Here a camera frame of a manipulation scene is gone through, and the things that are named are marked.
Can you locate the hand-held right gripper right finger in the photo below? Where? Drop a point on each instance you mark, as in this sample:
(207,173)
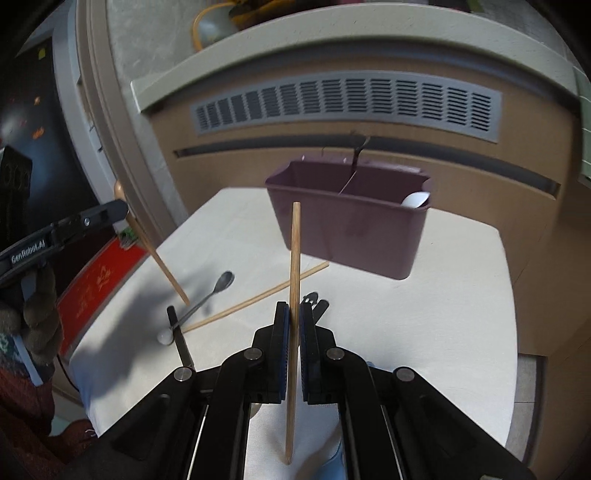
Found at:
(305,344)

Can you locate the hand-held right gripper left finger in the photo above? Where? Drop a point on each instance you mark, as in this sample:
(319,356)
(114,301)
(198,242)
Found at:
(284,339)

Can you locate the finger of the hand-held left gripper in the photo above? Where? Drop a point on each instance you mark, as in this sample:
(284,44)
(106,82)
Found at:
(92,219)

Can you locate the light wooden chopstick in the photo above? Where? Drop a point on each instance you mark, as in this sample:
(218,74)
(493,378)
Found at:
(272,291)
(294,258)

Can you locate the purple utensil holder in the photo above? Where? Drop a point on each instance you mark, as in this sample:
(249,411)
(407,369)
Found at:
(346,226)

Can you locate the person's left forearm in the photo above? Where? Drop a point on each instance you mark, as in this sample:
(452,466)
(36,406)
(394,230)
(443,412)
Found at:
(27,406)

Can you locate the person's left hand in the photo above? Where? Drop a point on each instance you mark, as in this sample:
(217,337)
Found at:
(44,318)

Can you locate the black fork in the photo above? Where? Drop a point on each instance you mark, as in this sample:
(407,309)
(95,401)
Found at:
(318,305)

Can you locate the red patterned box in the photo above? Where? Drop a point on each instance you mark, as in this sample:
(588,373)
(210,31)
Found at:
(97,286)

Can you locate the metal spoon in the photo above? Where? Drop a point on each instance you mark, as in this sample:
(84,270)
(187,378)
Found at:
(217,288)

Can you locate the light blue object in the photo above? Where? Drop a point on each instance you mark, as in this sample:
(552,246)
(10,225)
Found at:
(325,464)

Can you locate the white spoon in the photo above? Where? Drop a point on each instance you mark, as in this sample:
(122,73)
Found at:
(415,199)

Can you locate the dark utensil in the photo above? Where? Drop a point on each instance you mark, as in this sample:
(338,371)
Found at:
(358,152)

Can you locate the beige radiator cabinet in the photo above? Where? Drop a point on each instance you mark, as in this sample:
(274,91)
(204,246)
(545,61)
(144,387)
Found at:
(461,184)

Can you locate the grey vent grille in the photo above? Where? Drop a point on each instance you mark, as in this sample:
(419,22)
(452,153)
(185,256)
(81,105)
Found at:
(346,105)

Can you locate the yellow object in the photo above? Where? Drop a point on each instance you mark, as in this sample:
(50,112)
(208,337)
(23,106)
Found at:
(251,14)

